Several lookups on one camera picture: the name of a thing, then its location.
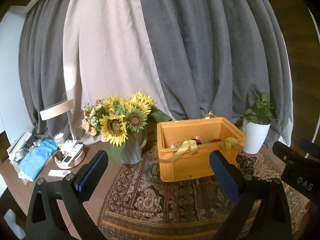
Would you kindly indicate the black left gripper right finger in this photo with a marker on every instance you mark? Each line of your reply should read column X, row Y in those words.
column 272, row 221

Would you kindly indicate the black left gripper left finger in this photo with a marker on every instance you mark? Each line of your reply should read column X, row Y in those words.
column 44, row 219

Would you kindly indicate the white remote control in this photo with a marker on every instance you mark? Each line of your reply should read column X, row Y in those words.
column 58, row 173

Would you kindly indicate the round tray with items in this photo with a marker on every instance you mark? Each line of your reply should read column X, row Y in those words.
column 70, row 152

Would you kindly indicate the blue cloth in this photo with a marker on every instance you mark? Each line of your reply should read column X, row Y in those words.
column 35, row 160

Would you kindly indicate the white pot green plant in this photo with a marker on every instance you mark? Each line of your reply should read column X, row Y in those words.
column 257, row 121

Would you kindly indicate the patterned round rug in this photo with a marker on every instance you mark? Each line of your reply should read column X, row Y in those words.
column 139, row 205

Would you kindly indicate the red plush toy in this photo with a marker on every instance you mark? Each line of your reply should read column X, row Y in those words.
column 215, row 140

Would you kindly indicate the sunflower bouquet in vase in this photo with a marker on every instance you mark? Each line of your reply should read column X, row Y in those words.
column 121, row 122

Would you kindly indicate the orange plastic crate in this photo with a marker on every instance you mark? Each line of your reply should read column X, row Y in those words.
column 180, row 158

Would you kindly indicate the beige curtain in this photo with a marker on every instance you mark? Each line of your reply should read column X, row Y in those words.
column 106, row 51

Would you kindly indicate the grey curtain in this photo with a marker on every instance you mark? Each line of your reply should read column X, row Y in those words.
column 210, row 56

